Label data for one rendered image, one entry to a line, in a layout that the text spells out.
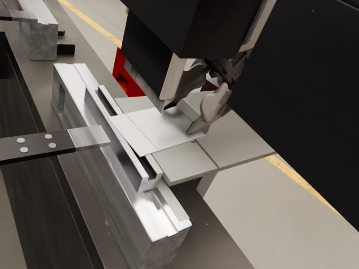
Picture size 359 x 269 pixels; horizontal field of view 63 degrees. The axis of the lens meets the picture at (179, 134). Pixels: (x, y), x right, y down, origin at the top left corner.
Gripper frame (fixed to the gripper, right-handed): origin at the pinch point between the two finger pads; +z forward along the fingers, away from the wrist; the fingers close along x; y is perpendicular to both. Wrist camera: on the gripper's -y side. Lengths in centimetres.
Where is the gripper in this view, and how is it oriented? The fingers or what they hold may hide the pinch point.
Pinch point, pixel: (181, 117)
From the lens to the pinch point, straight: 46.9
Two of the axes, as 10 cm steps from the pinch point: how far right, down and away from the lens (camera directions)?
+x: 6.1, 6.3, -4.8
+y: -3.7, -3.1, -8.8
